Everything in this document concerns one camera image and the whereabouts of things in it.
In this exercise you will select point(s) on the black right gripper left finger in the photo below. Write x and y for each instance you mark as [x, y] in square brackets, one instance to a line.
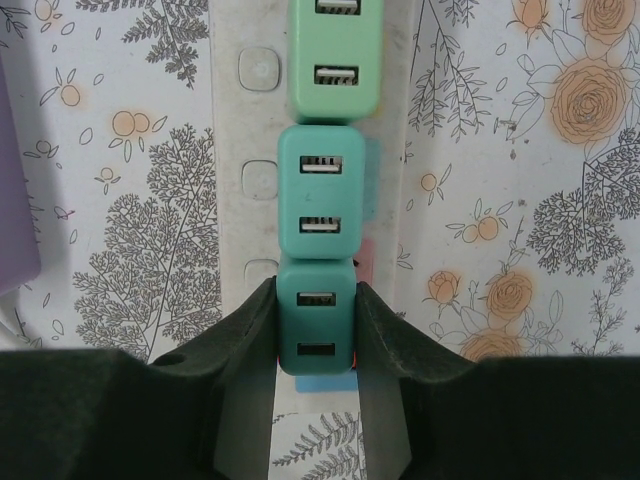
[100, 425]

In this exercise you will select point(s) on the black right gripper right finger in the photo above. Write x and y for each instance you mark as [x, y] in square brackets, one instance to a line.
[500, 425]

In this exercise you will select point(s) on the teal USB charger plug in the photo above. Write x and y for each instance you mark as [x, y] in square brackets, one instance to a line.
[320, 195]
[315, 320]

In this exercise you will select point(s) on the light green USB charger plug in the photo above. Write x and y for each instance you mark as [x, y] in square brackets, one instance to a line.
[335, 40]

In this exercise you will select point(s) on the floral print tablecloth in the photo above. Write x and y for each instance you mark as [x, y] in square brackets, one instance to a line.
[500, 200]

